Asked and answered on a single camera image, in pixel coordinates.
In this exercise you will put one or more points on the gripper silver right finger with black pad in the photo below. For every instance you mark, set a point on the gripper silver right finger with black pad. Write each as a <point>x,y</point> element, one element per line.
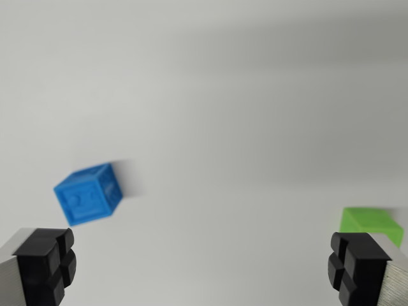
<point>363,271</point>

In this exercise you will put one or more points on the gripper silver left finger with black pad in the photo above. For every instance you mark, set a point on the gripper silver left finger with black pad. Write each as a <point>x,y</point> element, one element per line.
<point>35,264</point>

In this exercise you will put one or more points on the green embossed cube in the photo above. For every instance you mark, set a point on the green embossed cube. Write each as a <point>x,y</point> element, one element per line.
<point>366,221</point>

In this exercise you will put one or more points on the blue embossed cube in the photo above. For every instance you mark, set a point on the blue embossed cube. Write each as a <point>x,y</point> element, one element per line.
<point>86,197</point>

